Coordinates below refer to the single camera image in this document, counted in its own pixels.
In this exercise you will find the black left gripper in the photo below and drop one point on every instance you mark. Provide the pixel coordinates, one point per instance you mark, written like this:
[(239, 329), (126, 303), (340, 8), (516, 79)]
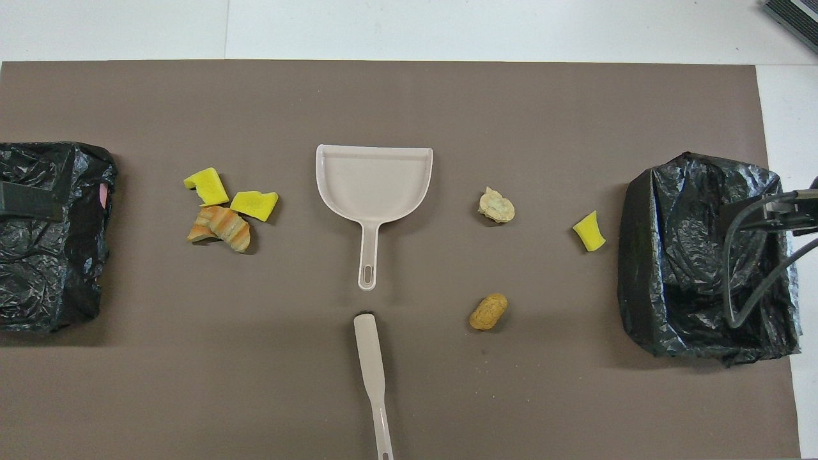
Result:
[(29, 201)]

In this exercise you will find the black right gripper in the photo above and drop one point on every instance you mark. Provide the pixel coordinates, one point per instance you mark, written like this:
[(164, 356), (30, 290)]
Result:
[(786, 214)]

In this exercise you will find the small curved yellow sponge piece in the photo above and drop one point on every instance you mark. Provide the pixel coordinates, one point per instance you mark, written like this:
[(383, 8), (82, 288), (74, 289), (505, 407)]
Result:
[(589, 233)]

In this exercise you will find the pale food lump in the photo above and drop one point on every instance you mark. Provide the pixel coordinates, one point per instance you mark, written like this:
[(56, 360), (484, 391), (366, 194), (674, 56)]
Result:
[(497, 207)]

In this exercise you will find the beige plastic dustpan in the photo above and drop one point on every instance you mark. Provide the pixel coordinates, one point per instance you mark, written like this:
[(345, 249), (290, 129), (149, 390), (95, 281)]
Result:
[(374, 185)]

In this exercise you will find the beige hand brush black bristles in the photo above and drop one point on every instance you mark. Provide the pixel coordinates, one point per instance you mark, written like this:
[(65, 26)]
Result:
[(369, 351)]

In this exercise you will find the black bag bin pink spot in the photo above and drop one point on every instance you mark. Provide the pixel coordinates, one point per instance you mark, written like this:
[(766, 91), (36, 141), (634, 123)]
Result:
[(38, 275)]

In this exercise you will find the open black bag-lined bin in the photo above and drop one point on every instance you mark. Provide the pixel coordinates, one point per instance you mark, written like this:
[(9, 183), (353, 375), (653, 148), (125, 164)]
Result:
[(677, 255)]

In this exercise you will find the dark grey ribbed device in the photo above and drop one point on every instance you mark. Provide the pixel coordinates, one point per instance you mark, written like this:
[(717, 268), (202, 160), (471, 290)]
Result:
[(799, 13)]

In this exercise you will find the brown peanut-shaped bread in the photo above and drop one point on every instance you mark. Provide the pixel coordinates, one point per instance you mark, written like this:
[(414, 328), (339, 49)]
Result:
[(488, 312)]

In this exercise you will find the brown table mat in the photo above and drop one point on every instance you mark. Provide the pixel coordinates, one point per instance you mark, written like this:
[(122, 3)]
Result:
[(409, 102)]

